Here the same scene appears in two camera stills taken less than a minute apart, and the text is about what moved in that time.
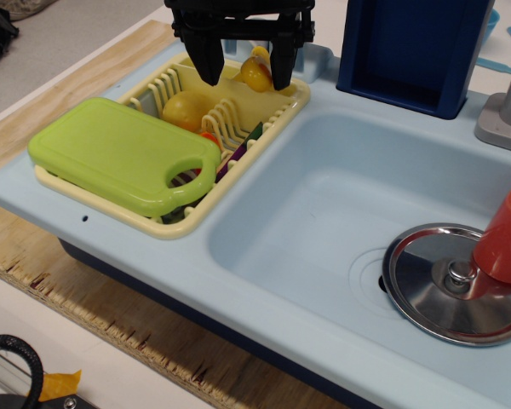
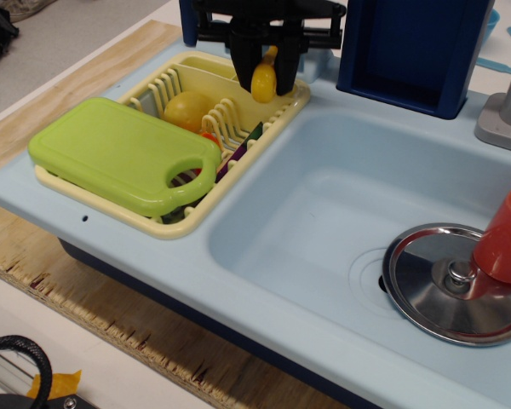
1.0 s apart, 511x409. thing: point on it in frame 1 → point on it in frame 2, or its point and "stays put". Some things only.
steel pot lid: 433,285 stays put
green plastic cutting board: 119,152 stays put
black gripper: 193,16 → 316,21
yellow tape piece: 60,385 stays put
